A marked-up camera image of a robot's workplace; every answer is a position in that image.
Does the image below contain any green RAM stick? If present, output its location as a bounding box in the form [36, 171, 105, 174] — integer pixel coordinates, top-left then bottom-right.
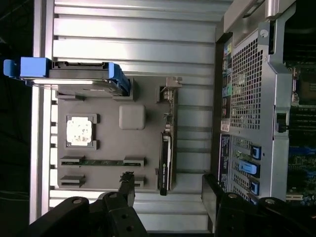
[61, 159, 143, 167]

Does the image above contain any blue service label sticker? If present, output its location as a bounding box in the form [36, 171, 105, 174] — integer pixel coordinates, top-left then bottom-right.
[220, 133, 232, 185]

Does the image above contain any blue card retainer latch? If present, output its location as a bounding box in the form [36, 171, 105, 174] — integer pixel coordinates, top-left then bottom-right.
[250, 145, 262, 158]
[249, 180, 261, 197]
[238, 159, 261, 178]

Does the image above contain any grey plastic parts rack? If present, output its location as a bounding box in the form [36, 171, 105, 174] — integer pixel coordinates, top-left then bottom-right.
[50, 76, 183, 196]

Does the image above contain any silver CPU chip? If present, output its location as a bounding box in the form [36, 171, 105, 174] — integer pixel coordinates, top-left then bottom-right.
[66, 117, 96, 146]

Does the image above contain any blue expansion slot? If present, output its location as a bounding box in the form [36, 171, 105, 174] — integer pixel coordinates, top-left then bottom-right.
[288, 145, 316, 161]

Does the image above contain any open black silver PC case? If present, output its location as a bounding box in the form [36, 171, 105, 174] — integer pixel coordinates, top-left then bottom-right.
[214, 0, 316, 207]

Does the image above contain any green motherboard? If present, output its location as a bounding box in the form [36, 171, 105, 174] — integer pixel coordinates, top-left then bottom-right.
[283, 59, 316, 199]

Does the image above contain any hard disk with blue caddy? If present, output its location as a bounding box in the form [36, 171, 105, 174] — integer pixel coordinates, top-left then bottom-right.
[3, 56, 131, 98]

